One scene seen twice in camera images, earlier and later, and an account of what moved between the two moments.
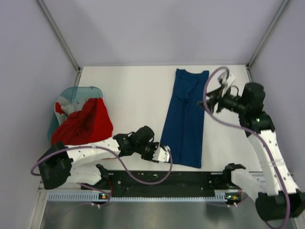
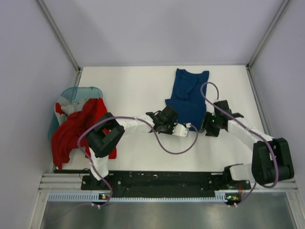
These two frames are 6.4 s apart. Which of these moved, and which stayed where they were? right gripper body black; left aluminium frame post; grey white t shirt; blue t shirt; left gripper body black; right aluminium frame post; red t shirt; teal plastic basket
Moved: right gripper body black; left gripper body black; blue t shirt
Stayed: teal plastic basket; right aluminium frame post; grey white t shirt; left aluminium frame post; red t shirt
